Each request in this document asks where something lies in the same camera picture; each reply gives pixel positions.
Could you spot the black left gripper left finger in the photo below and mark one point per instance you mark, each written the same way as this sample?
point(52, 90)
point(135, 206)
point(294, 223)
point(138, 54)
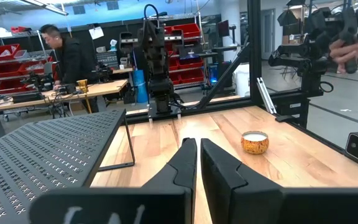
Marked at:
point(179, 174)

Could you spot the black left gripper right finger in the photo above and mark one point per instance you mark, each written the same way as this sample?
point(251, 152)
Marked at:
point(228, 186)

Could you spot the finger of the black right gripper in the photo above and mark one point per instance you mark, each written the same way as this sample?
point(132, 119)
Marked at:
point(148, 49)
point(155, 49)

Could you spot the small black robot arm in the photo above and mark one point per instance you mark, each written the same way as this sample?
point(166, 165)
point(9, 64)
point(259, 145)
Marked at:
point(104, 73)
point(40, 81)

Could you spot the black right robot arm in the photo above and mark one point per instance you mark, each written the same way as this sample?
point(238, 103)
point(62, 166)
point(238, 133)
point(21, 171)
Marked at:
point(162, 90)

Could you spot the blue cylinder bin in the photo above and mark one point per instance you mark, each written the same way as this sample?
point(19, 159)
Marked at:
point(140, 87)

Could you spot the metal rack with red bins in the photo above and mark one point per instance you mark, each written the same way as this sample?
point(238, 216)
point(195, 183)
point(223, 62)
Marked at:
point(188, 76)
point(5, 71)

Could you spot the white paper note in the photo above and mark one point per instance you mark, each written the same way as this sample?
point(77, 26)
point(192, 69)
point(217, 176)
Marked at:
point(96, 32)

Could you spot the wooden workbench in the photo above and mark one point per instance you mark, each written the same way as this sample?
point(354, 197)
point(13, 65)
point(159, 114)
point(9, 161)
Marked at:
point(104, 88)

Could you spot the small gold vessel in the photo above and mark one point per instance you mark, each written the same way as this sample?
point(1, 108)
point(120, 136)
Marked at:
point(82, 84)

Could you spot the person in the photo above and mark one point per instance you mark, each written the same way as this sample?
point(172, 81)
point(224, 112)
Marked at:
point(73, 59)

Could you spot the white plastic container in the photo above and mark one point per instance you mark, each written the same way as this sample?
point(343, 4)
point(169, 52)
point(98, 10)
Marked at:
point(241, 81)

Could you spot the grey door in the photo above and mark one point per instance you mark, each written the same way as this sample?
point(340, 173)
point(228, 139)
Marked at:
point(267, 34)

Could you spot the silver aluminium extrusion bar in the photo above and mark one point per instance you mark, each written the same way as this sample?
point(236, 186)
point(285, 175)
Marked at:
point(266, 96)

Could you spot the fluorescent ceiling light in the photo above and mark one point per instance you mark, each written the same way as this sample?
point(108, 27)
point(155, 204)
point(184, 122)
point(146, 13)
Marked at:
point(47, 7)

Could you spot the cardboard box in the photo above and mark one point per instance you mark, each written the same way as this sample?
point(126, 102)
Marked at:
point(291, 39)

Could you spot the black perforated metal shelf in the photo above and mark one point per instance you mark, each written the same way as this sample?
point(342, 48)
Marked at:
point(42, 149)

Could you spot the person's hand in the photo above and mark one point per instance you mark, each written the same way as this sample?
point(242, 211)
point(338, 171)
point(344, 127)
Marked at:
point(343, 54)

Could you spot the black aluminium table frame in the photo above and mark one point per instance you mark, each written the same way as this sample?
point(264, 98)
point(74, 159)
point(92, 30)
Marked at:
point(255, 46)

